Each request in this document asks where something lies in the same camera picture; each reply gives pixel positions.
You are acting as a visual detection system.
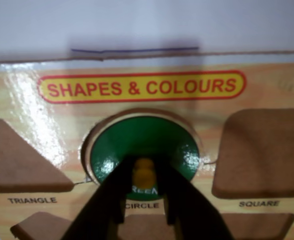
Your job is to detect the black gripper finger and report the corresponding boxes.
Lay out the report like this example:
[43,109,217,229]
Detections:
[63,155,134,240]
[155,157,234,240]

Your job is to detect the green circle piece yellow pin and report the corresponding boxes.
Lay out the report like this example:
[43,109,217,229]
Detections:
[86,107,204,202]

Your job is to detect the wooden shapes puzzle board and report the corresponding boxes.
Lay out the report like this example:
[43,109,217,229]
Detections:
[0,51,294,240]

